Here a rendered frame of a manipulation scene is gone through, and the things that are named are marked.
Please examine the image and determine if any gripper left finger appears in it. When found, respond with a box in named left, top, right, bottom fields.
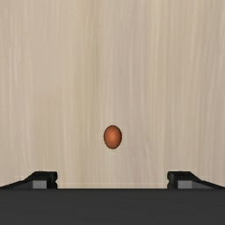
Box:
left=0, top=171, right=59, bottom=190

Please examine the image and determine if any brown egg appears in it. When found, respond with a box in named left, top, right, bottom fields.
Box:
left=103, top=125, right=123, bottom=150

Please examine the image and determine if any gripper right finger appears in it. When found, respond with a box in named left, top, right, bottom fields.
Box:
left=166, top=171, right=225, bottom=190

